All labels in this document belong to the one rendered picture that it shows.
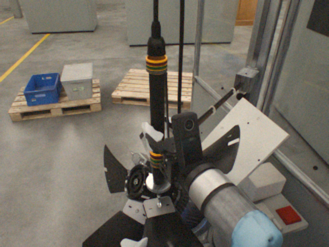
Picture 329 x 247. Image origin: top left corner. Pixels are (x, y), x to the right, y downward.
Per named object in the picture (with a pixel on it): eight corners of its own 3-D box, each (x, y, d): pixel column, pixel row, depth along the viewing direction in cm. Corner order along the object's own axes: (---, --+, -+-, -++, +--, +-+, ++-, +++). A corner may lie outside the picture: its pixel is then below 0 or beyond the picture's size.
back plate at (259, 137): (136, 188, 127) (134, 188, 126) (226, 84, 108) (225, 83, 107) (171, 299, 86) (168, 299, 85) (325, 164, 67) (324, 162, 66)
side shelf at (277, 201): (257, 172, 136) (259, 168, 134) (307, 228, 108) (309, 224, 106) (220, 182, 130) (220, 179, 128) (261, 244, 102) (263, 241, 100)
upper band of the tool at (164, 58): (154, 66, 52) (154, 52, 50) (171, 70, 50) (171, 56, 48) (141, 72, 49) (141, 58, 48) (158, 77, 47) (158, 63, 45)
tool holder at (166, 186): (160, 167, 74) (160, 142, 69) (179, 177, 71) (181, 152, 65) (141, 185, 68) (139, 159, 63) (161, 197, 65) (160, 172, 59)
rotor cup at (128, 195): (146, 189, 94) (118, 180, 87) (169, 162, 90) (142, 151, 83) (157, 220, 83) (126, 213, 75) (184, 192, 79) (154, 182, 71)
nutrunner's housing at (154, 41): (157, 182, 73) (154, 18, 46) (168, 188, 71) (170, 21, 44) (149, 190, 70) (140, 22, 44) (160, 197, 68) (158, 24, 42)
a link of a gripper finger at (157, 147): (140, 140, 54) (166, 162, 48) (140, 135, 53) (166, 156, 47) (156, 132, 56) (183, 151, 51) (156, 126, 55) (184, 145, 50)
